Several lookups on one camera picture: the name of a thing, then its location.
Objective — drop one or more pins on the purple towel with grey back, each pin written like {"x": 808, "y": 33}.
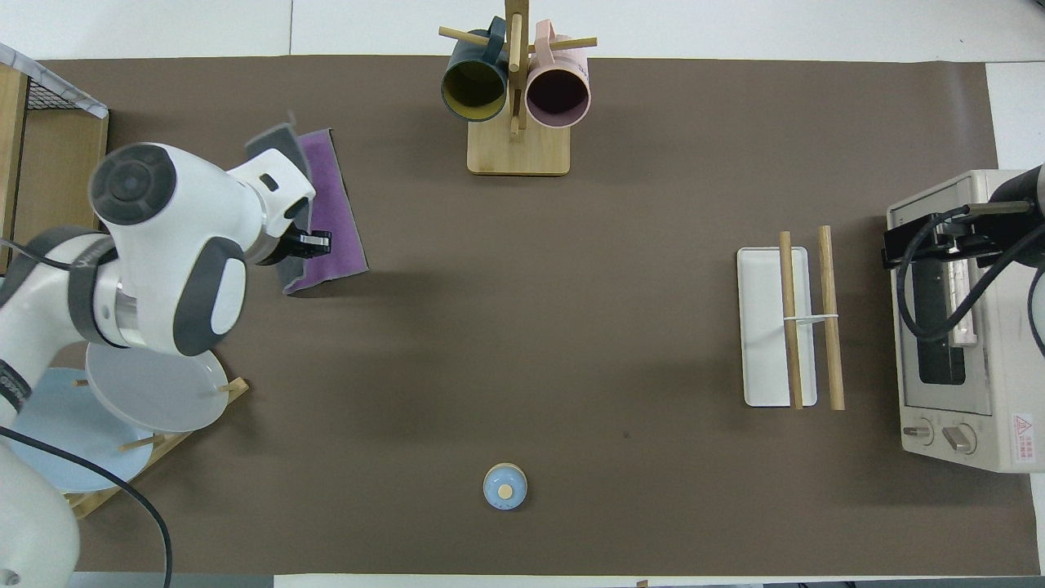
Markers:
{"x": 335, "y": 220}

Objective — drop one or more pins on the dark teal mug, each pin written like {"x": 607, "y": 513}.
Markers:
{"x": 473, "y": 86}

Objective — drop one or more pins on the wooden shelf box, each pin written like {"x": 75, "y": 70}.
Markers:
{"x": 57, "y": 163}

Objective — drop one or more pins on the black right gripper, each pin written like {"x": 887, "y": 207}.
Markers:
{"x": 947, "y": 241}

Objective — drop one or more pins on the wooden mug tree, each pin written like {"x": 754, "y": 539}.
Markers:
{"x": 518, "y": 151}

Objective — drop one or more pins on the blue service bell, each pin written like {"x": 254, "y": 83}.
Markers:
{"x": 505, "y": 487}

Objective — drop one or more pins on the grey plate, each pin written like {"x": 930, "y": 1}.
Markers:
{"x": 163, "y": 400}

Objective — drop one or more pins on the brown table mat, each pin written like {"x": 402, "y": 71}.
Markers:
{"x": 571, "y": 327}

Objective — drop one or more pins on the beige toaster oven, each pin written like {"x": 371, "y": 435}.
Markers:
{"x": 1004, "y": 392}

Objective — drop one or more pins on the pink mug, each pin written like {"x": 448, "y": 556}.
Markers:
{"x": 558, "y": 94}

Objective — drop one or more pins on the wooden plate rack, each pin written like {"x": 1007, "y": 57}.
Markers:
{"x": 163, "y": 445}

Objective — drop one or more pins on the white towel rack wooden bars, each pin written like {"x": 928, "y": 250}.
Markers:
{"x": 767, "y": 327}

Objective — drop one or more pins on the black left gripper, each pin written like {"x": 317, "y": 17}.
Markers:
{"x": 298, "y": 247}

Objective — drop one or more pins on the light blue plate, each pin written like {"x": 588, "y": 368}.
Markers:
{"x": 65, "y": 441}

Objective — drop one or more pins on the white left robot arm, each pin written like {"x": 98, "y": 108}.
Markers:
{"x": 163, "y": 220}

